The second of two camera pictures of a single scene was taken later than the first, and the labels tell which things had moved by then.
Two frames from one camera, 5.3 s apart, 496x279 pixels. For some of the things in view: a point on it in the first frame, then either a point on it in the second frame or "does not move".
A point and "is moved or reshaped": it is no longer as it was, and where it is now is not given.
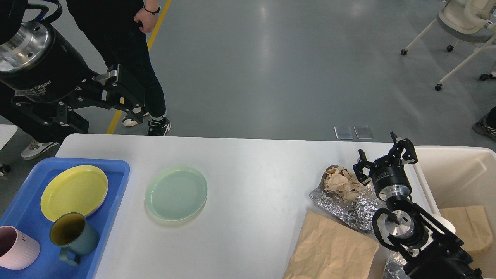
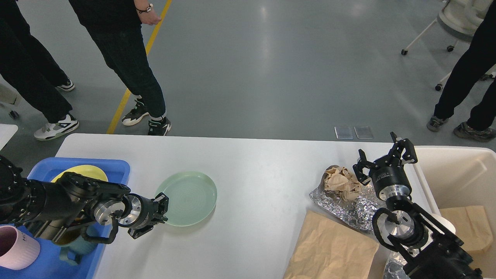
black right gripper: x=390 y=181 does not move
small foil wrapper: x=394 y=268 does not move
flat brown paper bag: x=325 y=248 does not move
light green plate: x=176 y=193 is moved or reshaped
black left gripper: x=43 y=73 to x=138 y=212
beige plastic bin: x=445 y=177 does not move
